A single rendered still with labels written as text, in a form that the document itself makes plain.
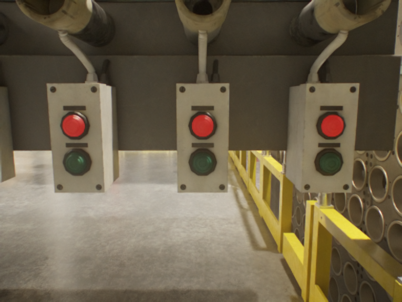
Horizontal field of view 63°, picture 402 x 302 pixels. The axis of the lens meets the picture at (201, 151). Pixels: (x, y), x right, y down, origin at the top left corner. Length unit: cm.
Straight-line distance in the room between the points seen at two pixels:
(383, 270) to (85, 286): 110
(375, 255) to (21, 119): 78
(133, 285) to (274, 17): 117
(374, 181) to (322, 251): 152
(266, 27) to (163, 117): 22
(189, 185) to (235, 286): 102
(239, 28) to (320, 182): 28
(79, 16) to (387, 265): 75
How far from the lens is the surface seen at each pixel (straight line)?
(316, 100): 47
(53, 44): 62
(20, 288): 160
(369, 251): 90
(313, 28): 50
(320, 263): 124
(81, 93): 47
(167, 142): 54
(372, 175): 265
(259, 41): 58
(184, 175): 46
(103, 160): 47
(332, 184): 49
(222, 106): 44
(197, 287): 143
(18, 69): 61
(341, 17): 42
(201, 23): 39
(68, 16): 42
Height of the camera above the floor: 75
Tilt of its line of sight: 9 degrees down
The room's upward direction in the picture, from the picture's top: straight up
